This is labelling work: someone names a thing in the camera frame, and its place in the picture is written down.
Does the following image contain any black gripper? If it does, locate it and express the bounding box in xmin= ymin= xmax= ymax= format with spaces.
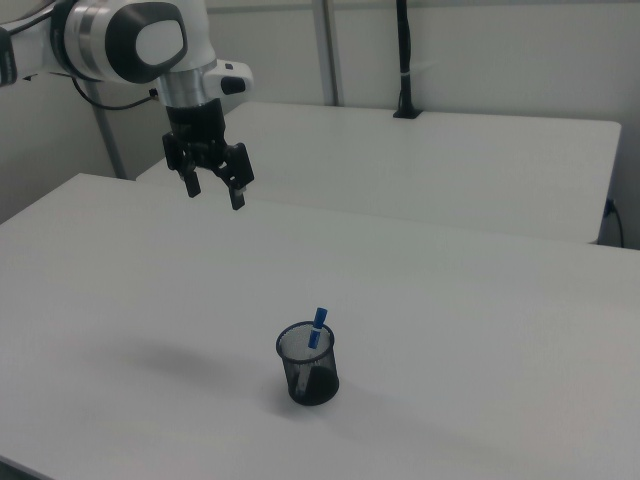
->
xmin=161 ymin=97 xmax=255 ymax=211

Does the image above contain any blue marker pen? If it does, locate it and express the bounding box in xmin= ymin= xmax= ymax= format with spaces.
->
xmin=295 ymin=306 xmax=329 ymax=396

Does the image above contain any white rear table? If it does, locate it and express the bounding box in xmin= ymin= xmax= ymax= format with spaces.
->
xmin=134 ymin=101 xmax=623 ymax=245

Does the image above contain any black mesh pen cup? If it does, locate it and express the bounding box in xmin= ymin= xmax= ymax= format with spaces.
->
xmin=275 ymin=321 xmax=341 ymax=406

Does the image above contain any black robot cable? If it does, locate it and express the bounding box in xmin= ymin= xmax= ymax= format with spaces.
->
xmin=69 ymin=77 xmax=160 ymax=111

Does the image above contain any black clamped camera pole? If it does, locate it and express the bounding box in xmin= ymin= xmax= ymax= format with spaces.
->
xmin=392 ymin=0 xmax=424 ymax=121

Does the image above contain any black wall cable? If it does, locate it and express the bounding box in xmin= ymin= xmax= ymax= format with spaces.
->
xmin=603 ymin=198 xmax=626 ymax=248

